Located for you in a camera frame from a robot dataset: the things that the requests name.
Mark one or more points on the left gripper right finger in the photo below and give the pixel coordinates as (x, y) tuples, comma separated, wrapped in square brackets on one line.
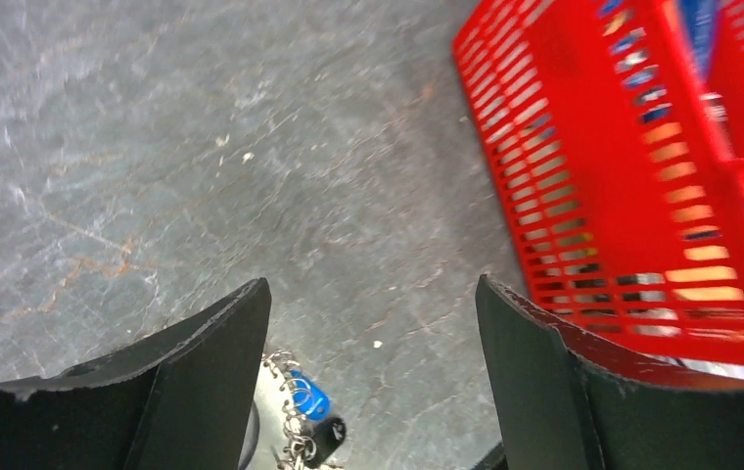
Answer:
[(566, 398)]

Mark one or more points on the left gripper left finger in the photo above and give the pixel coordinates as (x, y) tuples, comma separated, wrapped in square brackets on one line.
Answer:
[(178, 399)]

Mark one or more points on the blue key tag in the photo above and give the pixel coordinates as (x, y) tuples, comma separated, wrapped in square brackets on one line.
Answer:
[(308, 398)]

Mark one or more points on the black key tag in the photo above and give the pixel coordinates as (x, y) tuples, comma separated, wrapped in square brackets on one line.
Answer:
[(324, 438)]

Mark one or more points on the red plastic basket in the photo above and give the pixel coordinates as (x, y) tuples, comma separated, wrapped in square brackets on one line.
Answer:
[(620, 170)]

